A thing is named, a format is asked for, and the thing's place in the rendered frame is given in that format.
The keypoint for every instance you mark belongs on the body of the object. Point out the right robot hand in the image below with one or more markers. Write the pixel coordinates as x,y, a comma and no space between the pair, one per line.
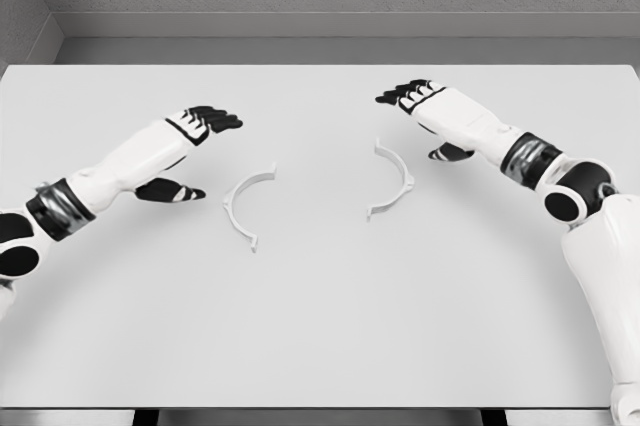
450,113

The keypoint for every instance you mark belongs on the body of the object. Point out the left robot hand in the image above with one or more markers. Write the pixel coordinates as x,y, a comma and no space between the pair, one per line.
155,146

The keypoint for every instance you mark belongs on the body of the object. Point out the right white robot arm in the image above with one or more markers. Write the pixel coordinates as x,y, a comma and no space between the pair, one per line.
590,226

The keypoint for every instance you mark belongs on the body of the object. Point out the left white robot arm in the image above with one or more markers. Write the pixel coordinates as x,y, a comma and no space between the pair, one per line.
65,206

